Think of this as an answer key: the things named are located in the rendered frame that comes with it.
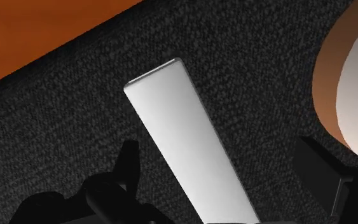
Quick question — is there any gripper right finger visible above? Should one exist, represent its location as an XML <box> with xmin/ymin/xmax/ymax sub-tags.
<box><xmin>291</xmin><ymin>136</ymin><xmax>358</xmax><ymax>224</ymax></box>

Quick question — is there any orange bowl with white inside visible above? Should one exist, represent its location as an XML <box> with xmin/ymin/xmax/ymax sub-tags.
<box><xmin>311</xmin><ymin>0</ymin><xmax>358</xmax><ymax>171</ymax></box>

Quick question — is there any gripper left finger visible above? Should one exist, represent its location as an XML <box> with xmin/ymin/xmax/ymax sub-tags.
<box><xmin>9</xmin><ymin>139</ymin><xmax>176</xmax><ymax>224</ymax></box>

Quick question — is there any white flat remote control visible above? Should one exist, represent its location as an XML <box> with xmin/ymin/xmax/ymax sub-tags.
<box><xmin>123</xmin><ymin>57</ymin><xmax>262</xmax><ymax>224</ymax></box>

